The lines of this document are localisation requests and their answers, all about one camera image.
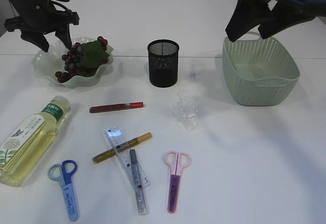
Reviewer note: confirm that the clear plastic ruler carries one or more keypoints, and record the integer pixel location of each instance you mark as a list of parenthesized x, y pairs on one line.
[(115, 137)]

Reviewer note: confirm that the clear plastic sheet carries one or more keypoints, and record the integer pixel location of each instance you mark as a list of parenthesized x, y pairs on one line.
[(185, 110)]

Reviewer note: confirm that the green tea bottle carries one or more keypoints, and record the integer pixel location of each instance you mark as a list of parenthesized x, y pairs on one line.
[(27, 143)]

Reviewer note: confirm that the red marker pen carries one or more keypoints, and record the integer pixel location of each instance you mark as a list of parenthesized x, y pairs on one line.
[(115, 107)]

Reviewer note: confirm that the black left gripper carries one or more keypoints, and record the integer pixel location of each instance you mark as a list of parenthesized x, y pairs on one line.
[(34, 20)]

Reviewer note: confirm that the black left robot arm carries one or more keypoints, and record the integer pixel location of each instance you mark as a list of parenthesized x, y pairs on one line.
[(36, 18)]

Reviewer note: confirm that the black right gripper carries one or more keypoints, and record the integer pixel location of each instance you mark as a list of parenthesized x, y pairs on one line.
[(272, 16)]

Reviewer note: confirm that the light green wavy plate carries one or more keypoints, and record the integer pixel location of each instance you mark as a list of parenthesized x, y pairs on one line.
[(46, 64)]

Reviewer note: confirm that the silver glitter pen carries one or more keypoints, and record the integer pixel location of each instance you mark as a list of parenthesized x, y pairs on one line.
[(136, 176)]

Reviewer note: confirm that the pink scissors with sheath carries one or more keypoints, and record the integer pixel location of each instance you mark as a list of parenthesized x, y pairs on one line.
[(177, 161)]

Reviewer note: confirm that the dark red grape bunch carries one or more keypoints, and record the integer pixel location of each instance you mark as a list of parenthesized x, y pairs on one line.
[(84, 59)]

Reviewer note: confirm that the gold marker pen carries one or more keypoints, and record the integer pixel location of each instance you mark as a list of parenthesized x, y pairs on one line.
[(122, 147)]

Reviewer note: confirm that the light green woven basket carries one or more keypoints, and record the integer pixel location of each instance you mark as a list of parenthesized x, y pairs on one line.
[(258, 72)]

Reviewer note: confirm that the blue scissors with sheath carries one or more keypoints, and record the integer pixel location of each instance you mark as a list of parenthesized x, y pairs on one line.
[(62, 173)]

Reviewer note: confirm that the black mesh pen holder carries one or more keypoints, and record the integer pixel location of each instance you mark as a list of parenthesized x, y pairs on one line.
[(163, 62)]

